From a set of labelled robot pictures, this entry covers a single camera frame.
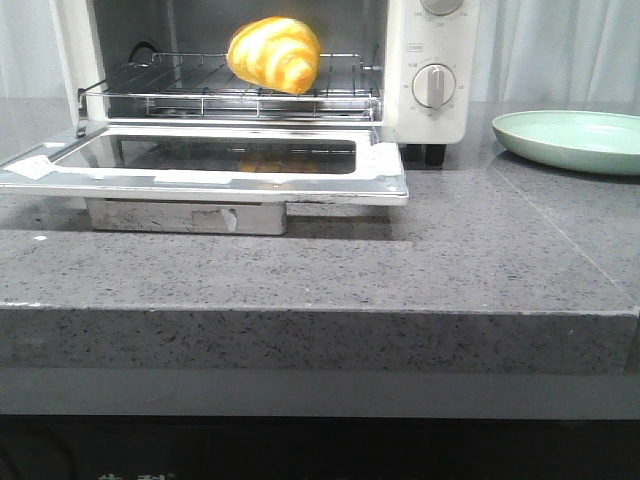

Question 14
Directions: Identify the glass oven door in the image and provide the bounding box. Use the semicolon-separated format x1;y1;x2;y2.
1;122;409;206

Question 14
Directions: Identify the yellow striped croissant bread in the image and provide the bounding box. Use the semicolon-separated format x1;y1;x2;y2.
226;16;321;95

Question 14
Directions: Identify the white Toshiba toaster oven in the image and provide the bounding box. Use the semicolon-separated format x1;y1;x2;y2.
50;1;480;166

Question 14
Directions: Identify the lower timer knob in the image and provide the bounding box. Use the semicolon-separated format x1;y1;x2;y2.
412;64;456;110

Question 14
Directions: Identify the upper temperature knob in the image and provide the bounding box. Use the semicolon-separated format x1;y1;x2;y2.
420;0;463;16

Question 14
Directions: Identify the light green plate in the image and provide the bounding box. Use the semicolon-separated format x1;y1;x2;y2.
492;110;639;177

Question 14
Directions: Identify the oven door handle bar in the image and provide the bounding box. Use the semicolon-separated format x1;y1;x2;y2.
86;198;287;236

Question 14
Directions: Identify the metal wire oven rack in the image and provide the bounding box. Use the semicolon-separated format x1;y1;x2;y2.
77;52;383;123

